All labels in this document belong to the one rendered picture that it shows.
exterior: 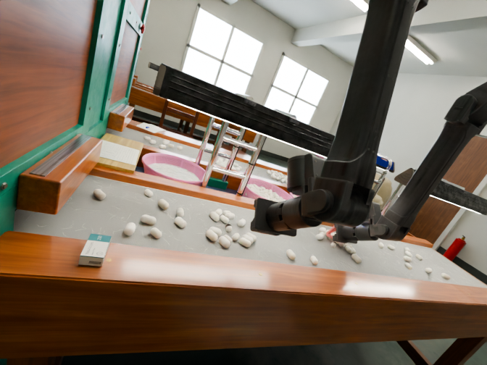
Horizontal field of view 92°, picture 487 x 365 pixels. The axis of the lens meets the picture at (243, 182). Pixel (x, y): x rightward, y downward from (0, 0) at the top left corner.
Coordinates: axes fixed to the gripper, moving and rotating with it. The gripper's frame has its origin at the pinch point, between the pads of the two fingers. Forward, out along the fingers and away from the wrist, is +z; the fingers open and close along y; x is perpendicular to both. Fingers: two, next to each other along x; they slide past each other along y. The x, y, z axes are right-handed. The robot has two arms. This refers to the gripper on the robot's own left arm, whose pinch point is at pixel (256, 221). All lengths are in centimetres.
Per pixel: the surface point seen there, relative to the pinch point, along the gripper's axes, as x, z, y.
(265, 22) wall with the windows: -491, 284, -131
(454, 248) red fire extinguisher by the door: -51, 156, -452
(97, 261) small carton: 12.1, -1.7, 30.3
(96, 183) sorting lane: -7.2, 27.1, 38.4
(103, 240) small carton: 8.5, 1.2, 30.4
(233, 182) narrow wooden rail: -29, 57, -16
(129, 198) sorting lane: -4.3, 23.6, 28.9
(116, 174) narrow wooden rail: -11.7, 29.2, 34.3
